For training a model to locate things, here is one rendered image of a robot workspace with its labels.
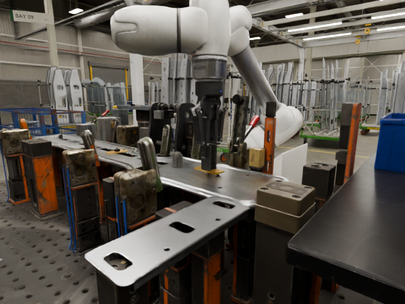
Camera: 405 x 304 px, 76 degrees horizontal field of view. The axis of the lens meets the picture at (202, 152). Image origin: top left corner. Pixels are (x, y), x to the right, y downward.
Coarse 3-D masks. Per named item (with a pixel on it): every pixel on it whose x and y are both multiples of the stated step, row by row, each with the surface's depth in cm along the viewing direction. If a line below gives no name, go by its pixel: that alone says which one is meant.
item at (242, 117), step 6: (234, 96) 78; (240, 96) 81; (246, 96) 79; (234, 102) 78; (240, 102) 79; (246, 102) 79; (234, 108) 81; (240, 108) 81; (246, 108) 80; (234, 114) 81; (240, 114) 81; (246, 114) 80; (234, 120) 81; (240, 120) 81; (234, 126) 81; (240, 126) 80; (234, 132) 82; (240, 132) 80; (234, 138) 82; (240, 138) 80; (234, 150) 83
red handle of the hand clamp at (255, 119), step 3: (255, 117) 88; (258, 117) 88; (252, 120) 87; (255, 120) 87; (258, 120) 88; (249, 123) 87; (252, 123) 86; (255, 123) 87; (249, 126) 86; (252, 126) 86; (246, 129) 85; (249, 129) 85; (252, 129) 86; (246, 132) 84; (249, 132) 85; (246, 135) 84; (237, 141) 82; (234, 144) 82; (237, 144) 81; (234, 147) 82; (237, 147) 81
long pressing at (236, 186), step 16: (64, 144) 118; (96, 144) 118; (112, 144) 118; (112, 160) 90; (128, 160) 88; (160, 160) 88; (192, 160) 88; (160, 176) 71; (176, 176) 71; (192, 176) 71; (208, 176) 71; (224, 176) 71; (240, 176) 71; (256, 176) 71; (272, 176) 70; (192, 192) 61; (208, 192) 60; (224, 192) 59; (240, 192) 59; (256, 192) 59
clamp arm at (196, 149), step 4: (192, 144) 95; (196, 144) 93; (192, 148) 95; (196, 148) 93; (200, 148) 93; (192, 152) 95; (196, 152) 93; (200, 152) 93; (192, 156) 94; (196, 156) 93; (200, 156) 94
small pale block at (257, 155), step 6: (252, 150) 75; (258, 150) 74; (264, 150) 76; (252, 156) 75; (258, 156) 74; (264, 156) 76; (252, 162) 76; (258, 162) 74; (264, 162) 77; (252, 168) 76; (258, 168) 75
